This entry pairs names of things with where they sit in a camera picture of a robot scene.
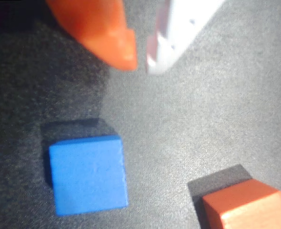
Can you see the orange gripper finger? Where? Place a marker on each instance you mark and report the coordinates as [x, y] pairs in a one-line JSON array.
[[102, 31]]

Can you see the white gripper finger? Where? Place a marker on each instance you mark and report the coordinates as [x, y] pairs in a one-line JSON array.
[[178, 31]]

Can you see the blue wooden cube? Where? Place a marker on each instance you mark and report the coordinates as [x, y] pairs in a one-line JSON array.
[[88, 175]]

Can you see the orange wooden cube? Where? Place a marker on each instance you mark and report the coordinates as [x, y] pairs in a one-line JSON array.
[[247, 205]]

